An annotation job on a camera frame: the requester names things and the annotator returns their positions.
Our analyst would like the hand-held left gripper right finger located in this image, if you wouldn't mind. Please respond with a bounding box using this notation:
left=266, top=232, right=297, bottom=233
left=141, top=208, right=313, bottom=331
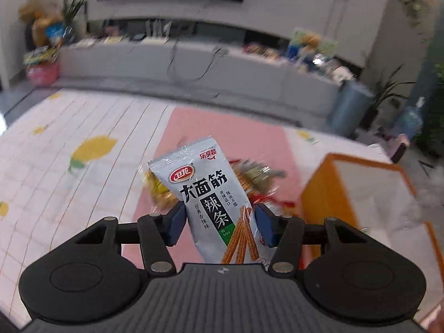
left=255, top=203, right=372, bottom=273

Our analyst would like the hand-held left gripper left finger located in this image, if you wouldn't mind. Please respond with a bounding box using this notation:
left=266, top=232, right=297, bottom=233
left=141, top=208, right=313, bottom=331
left=74, top=201, right=188, bottom=273

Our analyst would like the grey spicy strip snack packet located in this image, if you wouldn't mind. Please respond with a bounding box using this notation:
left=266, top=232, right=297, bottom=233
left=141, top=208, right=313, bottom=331
left=147, top=135, right=274, bottom=268

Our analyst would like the pile of snack packets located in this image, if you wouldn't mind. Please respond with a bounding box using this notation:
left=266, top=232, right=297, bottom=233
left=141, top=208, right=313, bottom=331
left=140, top=158, right=302, bottom=236

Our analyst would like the orange storage box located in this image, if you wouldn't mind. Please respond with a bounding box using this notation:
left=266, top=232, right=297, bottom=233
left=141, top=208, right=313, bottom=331
left=300, top=153, right=444, bottom=323

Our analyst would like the pink mat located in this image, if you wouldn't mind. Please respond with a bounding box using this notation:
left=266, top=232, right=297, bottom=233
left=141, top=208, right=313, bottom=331
left=120, top=107, right=306, bottom=271

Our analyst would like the grey television cabinet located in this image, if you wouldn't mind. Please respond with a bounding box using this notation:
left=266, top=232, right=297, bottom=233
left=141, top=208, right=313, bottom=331
left=57, top=17, right=368, bottom=129

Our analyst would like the blue-grey trash can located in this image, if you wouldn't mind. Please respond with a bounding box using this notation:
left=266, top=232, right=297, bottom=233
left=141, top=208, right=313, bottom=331
left=328, top=80, right=375, bottom=137

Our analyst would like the pink space heater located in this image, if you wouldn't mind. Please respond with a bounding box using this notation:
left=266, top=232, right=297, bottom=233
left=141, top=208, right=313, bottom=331
left=388, top=133, right=412, bottom=163

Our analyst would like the heap of small wrapped sweets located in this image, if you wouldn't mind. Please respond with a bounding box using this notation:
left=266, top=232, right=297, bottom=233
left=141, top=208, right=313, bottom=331
left=243, top=42, right=281, bottom=59

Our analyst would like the blue water jug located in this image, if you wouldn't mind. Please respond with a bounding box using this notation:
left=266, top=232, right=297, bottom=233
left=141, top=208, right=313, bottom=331
left=395, top=97, right=425, bottom=139

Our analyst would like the long-leaf potted plant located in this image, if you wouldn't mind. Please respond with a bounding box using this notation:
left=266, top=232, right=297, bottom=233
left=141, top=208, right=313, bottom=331
left=361, top=64, right=417, bottom=129

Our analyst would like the white router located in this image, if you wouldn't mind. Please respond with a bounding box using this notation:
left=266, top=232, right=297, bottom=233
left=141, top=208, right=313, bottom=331
left=144, top=17, right=174, bottom=44

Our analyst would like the teddy bear picture board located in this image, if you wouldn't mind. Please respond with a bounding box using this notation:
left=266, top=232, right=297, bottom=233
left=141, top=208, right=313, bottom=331
left=286, top=29, right=339, bottom=73

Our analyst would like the pink basket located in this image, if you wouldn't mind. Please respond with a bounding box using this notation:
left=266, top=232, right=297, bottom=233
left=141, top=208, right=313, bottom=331
left=22, top=47, right=61, bottom=85

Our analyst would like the blue printed bag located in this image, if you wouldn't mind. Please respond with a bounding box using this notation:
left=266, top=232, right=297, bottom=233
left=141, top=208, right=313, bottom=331
left=45, top=22, right=68, bottom=46

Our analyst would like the green plant in vase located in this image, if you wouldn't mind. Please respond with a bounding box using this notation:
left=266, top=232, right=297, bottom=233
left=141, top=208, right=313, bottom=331
left=60, top=0, right=92, bottom=42

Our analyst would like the trailing ivy plant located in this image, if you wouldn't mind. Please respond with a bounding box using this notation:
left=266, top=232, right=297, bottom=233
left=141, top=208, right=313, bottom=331
left=397, top=0, right=436, bottom=44

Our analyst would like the black cable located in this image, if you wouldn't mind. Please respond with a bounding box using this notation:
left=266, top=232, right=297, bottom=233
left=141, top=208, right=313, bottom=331
left=166, top=42, right=226, bottom=82

